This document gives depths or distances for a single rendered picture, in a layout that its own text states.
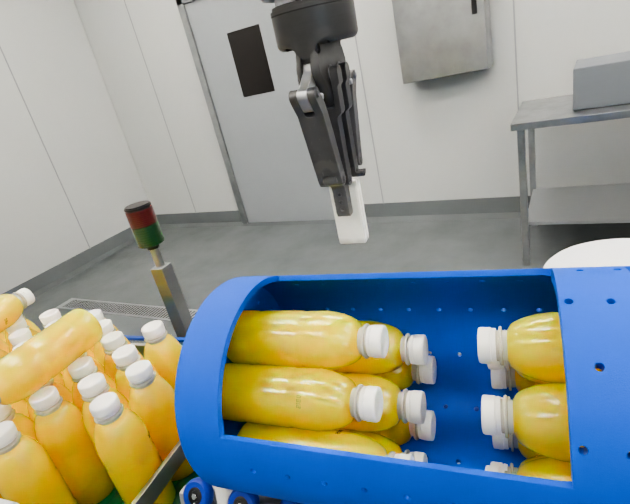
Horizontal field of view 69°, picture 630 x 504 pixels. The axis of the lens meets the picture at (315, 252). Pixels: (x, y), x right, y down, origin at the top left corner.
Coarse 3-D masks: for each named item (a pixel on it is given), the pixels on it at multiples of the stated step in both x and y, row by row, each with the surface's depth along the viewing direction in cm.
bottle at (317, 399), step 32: (224, 384) 57; (256, 384) 55; (288, 384) 53; (320, 384) 52; (352, 384) 53; (224, 416) 57; (256, 416) 55; (288, 416) 53; (320, 416) 51; (352, 416) 52
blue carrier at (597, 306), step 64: (192, 320) 56; (384, 320) 69; (448, 320) 65; (512, 320) 62; (576, 320) 40; (192, 384) 52; (448, 384) 67; (576, 384) 37; (192, 448) 53; (256, 448) 49; (320, 448) 46; (448, 448) 63; (576, 448) 36
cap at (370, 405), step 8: (360, 392) 52; (368, 392) 51; (376, 392) 51; (360, 400) 51; (368, 400) 50; (376, 400) 51; (360, 408) 51; (368, 408) 50; (376, 408) 51; (360, 416) 51; (368, 416) 50; (376, 416) 51
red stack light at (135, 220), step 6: (144, 210) 105; (150, 210) 107; (126, 216) 106; (132, 216) 105; (138, 216) 105; (144, 216) 106; (150, 216) 107; (156, 216) 109; (132, 222) 106; (138, 222) 105; (144, 222) 106; (150, 222) 107; (132, 228) 107; (138, 228) 106
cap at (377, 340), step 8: (368, 328) 54; (376, 328) 54; (384, 328) 55; (368, 336) 53; (376, 336) 53; (384, 336) 55; (368, 344) 53; (376, 344) 53; (384, 344) 54; (368, 352) 54; (376, 352) 53; (384, 352) 54
